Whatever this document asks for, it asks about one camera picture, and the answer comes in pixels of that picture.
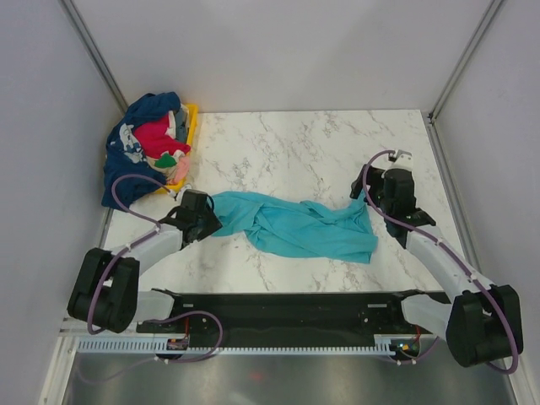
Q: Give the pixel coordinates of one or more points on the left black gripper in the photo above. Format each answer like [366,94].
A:
[213,226]

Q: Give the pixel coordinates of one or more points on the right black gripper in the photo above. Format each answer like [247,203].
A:
[374,180]

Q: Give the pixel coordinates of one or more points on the teal t-shirt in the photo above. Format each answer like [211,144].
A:
[303,229]

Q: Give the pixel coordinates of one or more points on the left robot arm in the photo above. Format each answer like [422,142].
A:
[106,294]

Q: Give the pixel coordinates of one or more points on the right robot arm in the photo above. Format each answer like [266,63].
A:
[481,321]

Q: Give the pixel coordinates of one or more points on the magenta red t-shirt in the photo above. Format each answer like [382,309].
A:
[155,140]

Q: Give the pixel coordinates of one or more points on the yellow plastic bin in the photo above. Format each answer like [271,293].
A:
[183,126]

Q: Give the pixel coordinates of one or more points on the navy blue printed t-shirt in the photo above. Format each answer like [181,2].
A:
[127,174]

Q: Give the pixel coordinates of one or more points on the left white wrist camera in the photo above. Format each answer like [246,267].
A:
[178,193]

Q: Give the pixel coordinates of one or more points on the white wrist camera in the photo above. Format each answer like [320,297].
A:
[178,193]
[400,160]

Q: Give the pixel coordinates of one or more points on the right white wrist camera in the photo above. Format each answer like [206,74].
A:
[400,160]

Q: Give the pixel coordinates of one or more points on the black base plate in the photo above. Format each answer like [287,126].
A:
[286,319]

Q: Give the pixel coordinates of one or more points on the white slotted cable duct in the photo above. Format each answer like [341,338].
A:
[166,346]

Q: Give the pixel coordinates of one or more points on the aluminium rail at base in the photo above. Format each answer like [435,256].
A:
[74,327]

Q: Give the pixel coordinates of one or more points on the right aluminium frame post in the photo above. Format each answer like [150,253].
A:
[480,32]

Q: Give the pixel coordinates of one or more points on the aluminium frame post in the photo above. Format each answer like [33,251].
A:
[83,32]
[480,32]

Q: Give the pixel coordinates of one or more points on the left aluminium frame post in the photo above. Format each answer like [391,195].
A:
[83,32]

